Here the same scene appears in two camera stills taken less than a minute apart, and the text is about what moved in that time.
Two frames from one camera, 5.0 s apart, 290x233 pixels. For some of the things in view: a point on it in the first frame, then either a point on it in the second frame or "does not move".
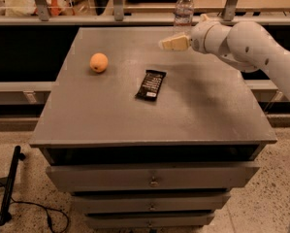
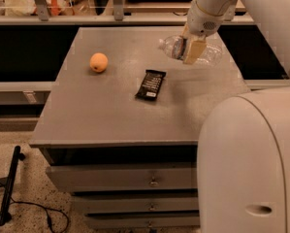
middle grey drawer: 154,203 does not move
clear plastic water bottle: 183,16 → 211,53
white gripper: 198,36 → 200,22
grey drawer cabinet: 143,138 does not move
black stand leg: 4,216 does not move
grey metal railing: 119,18 does not move
